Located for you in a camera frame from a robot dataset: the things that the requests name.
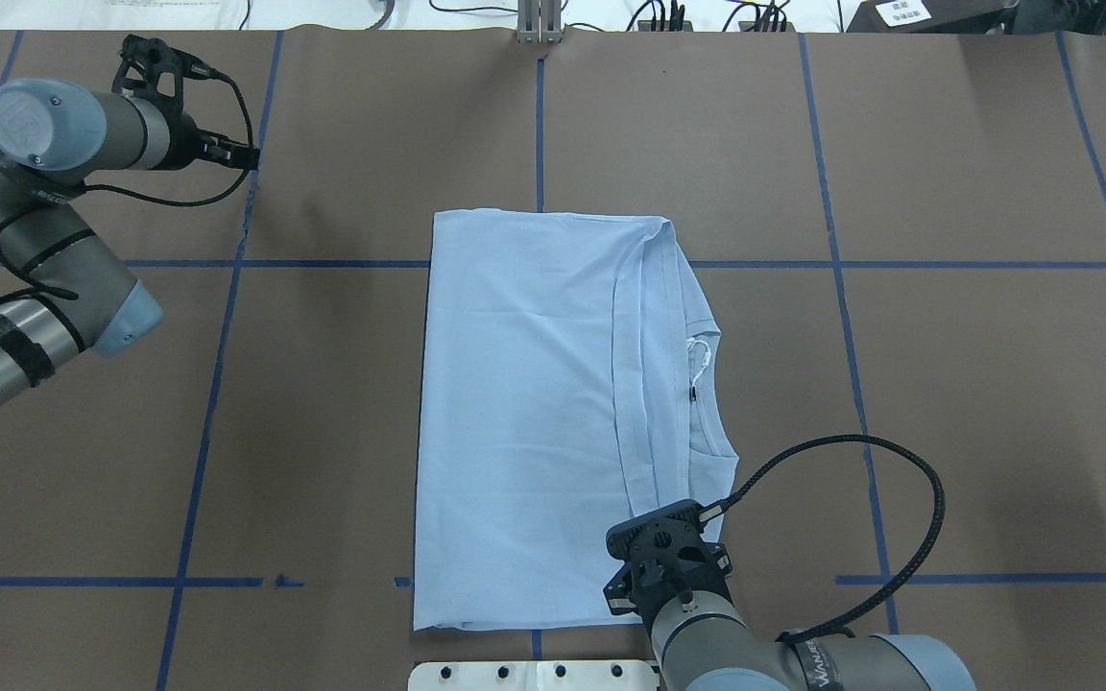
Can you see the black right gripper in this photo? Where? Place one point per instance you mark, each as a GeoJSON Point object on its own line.
{"type": "Point", "coordinates": [621, 597]}

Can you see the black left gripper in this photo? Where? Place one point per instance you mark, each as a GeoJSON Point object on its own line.
{"type": "Point", "coordinates": [186, 144]}

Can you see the light blue t-shirt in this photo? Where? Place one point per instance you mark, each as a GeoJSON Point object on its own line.
{"type": "Point", "coordinates": [555, 403]}

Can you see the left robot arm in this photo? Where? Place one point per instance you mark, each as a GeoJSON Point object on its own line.
{"type": "Point", "coordinates": [76, 294]}

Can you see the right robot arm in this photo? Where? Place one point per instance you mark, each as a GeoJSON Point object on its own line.
{"type": "Point", "coordinates": [706, 645]}

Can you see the white hang tag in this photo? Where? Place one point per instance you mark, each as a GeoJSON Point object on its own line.
{"type": "Point", "coordinates": [699, 354]}

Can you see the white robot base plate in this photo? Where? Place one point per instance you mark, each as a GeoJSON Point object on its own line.
{"type": "Point", "coordinates": [605, 674]}

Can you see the grey aluminium post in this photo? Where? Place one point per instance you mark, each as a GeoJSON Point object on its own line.
{"type": "Point", "coordinates": [540, 22]}

